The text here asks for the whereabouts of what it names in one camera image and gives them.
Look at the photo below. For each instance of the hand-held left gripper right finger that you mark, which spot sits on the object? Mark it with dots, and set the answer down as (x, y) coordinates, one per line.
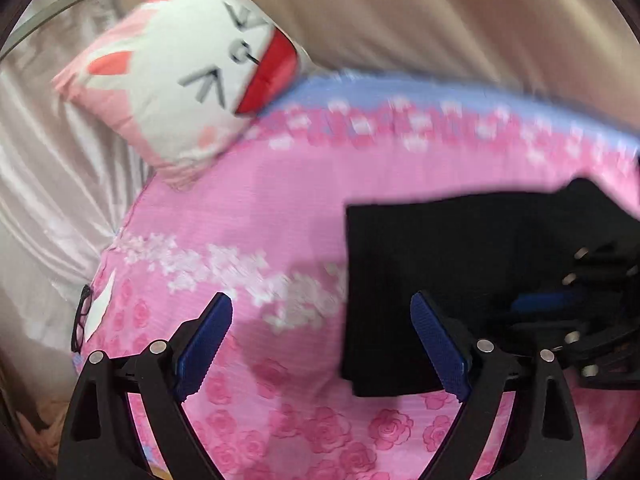
(441, 350)

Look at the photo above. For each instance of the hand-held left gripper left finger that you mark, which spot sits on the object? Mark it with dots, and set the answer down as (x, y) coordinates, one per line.
(204, 347)

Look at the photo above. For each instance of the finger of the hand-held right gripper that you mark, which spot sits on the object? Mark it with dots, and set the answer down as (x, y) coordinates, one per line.
(595, 347)
(547, 301)

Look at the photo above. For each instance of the black pants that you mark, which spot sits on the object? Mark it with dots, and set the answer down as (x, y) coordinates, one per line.
(400, 260)

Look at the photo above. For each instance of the pink floral bed sheet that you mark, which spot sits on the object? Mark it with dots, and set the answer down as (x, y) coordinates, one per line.
(280, 210)

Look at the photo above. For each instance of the pale pink satin cloth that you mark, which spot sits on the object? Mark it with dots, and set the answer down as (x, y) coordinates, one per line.
(50, 185)

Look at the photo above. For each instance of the white cat face pillow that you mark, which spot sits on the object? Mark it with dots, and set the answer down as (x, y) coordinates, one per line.
(165, 90)

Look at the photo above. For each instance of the beige blanket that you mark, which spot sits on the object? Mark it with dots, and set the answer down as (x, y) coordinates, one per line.
(425, 15)

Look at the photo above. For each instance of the grey metal bar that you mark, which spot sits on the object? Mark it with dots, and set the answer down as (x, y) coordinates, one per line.
(50, 12)

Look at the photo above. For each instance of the black frame glasses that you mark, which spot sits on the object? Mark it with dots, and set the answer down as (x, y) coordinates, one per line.
(82, 305)

